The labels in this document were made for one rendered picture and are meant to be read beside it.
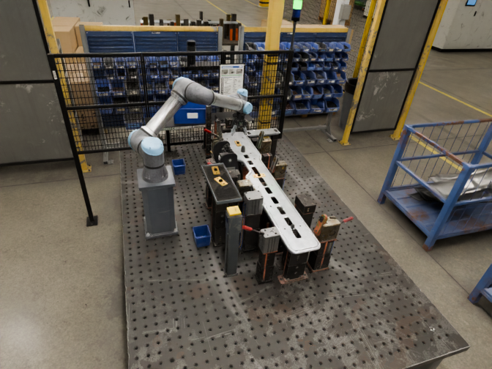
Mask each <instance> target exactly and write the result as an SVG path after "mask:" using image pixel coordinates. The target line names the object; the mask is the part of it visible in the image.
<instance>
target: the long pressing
mask: <svg viewBox="0 0 492 369"><path fill-rule="evenodd" d="M223 140H224V141H228V142H229V143H230V147H231V149H232V151H233V152H235V153H236V155H237V161H239V162H241V163H244V164H245V167H246V168H247V170H248V171H249V173H248V174H247V175H246V177H245V178H246V179H250V181H251V182H252V183H253V186H254V188H255V190H260V191H261V193H262V195H263V197H264V203H263V209H264V211H265V212H266V215H267V217H268V218H269V220H270V221H271V223H272V225H273V226H274V227H276V228H277V230H278V232H279V233H280V238H281V240H282V242H283V244H284V245H285V246H286V249H287V250H288V252H290V253H292V254H300V253H306V252H310V251H314V250H318V249H320V247H321V244H320V242H319V241H318V240H317V238H316V237H315V235H314V234H313V232H312V231H311V230H310V228H309V227H308V225H307V224H306V222H305V221H304V220H303V219H302V217H301V215H300V214H299V213H298V211H297V210H296V209H295V207H294V205H293V204H292V203H291V202H290V200H289V199H288V197H287V196H286V194H285V193H284V192H283V190H282V189H281V187H280V186H279V184H278V183H277V182H276V180H275V179H274V177H273V176H272V175H271V173H270V172H269V170H268V169H267V167H266V166H265V165H264V163H263V162H262V161H261V154H260V153H259V151H258V150H257V148H256V147H255V146H254V145H253V143H252V141H251V140H250V139H249V138H248V136H247V135H245V134H244V132H235V133H234V134H233V136H232V135H231V133H223ZM234 141H239V142H240V143H241V145H242V146H245V152H241V148H242V146H237V145H236V144H235V142H234ZM244 155H247V156H248V157H249V158H245V157H244ZM248 161H251V162H252V163H253V165H249V163H248ZM252 167H255V168H256V169H257V171H258V172H259V173H260V174H265V177H259V178H263V180H264V181H265V183H266V185H267V186H263V185H262V183H261V182H260V181H259V179H258V178H254V177H253V174H255V173H254V171H253V169H252ZM266 187H268V188H269V189H270V190H271V192H272V194H268V193H267V191H266V190H265V188H266ZM271 197H275V198H276V199H277V201H278V203H279V204H274V202H273V201H272V199H271ZM278 207H282V208H283V210H284V212H285V214H284V215H282V214H281V213H280V212H279V210H278V209H277V208H278ZM284 218H289V220H290V221H291V222H292V224H294V225H295V228H293V229H291V226H289V225H288V224H287V222H286V221H285V220H284ZM284 228H285V229H284ZM294 229H296V230H297V231H298V233H299V235H300V236H301V238H298V239H297V238H296V237H295V235H294V233H293V232H292V230H294Z"/></svg>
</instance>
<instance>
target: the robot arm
mask: <svg viewBox="0 0 492 369"><path fill-rule="evenodd" d="M189 101H190V102H192V103H196V104H201V105H208V106H210V105H215V106H219V107H222V108H228V109H231V110H235V111H236V113H233V117H236V118H235V120H234V121H233V122H232V124H231V135H232V136H233V134H234V133H235V132H236V130H235V129H236V128H238V127H242V128H243V130H244V134H245V135H246V133H247V120H246V119H245V114H249V113H250V112H251V111H252V109H253V106H252V104H250V103H249V102H247V90H246V89H238V90H237V93H236V94H232V95H228V96H225V95H222V94H218V93H214V92H213V91H212V90H211V89H208V88H206V87H204V86H202V85H201V84H199V83H196V82H194V81H192V80H190V79H189V78H184V77H181V78H177V79H176V80H175V81H174V83H173V85H172V90H171V96H170V97H169V98H168V99H167V100H166V102H165V103H164V104H163V106H162V107H161V108H160V109H159V111H158V112H157V113H156V114H155V115H154V116H153V117H152V118H151V120H150V121H149V122H148V123H147V125H146V126H144V127H141V128H140V129H139V130H133V131H132V132H131V133H130V135H129V137H128V144H129V145H130V147H131V148H132V149H133V150H134V151H136V152H137V153H139V155H140V156H142V157H143V164H144V167H143V172H142V178H143V180H144V181H145V182H148V183H160V182H164V181H165V180H166V179H167V178H168V170H167V168H166V166H165V161H164V152H163V150H164V148H163V142H162V141H161V140H160V139H159V138H157V135H158V134H159V132H160V131H161V130H162V129H163V128H164V126H166V124H167V123H168V122H169V121H170V119H171V118H172V117H173V116H174V114H175V113H176V112H177V111H178V110H179V109H180V107H181V106H182V105H186V104H187V103H188V102H189Z"/></svg>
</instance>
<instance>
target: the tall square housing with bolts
mask: <svg viewBox="0 0 492 369"><path fill-rule="evenodd" d="M263 203H264V197H263V195H262V193H261V191H260V190H254V191H250V192H244V200H243V210H244V211H243V210H242V216H243V220H242V226H248V227H251V228H252V229H253V230H256V231H259V230H260V228H259V222H260V216H261V215H262V209H263ZM248 215H251V216H248ZM244 216H248V217H244ZM258 236H259V234H258V233H256V232H254V231H247V230H244V229H242V228H241V236H240V243H239V248H240V250H241V251H243V253H245V252H248V253H249V251H250V252H251V251H256V250H259V249H260V248H259V247H258Z"/></svg>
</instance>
